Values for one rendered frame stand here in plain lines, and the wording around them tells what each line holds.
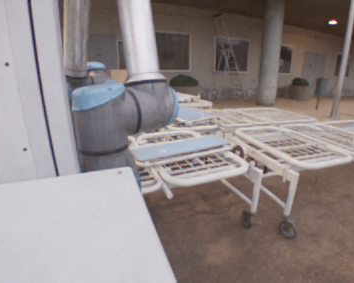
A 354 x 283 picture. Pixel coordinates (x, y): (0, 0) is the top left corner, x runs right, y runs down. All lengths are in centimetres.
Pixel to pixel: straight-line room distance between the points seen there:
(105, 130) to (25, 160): 20
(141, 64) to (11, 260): 58
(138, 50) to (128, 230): 55
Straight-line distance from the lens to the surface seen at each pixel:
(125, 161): 62
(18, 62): 46
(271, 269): 136
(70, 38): 83
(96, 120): 56
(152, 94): 65
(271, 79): 719
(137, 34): 70
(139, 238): 24
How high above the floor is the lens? 100
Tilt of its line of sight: 19 degrees down
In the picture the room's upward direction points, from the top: straight up
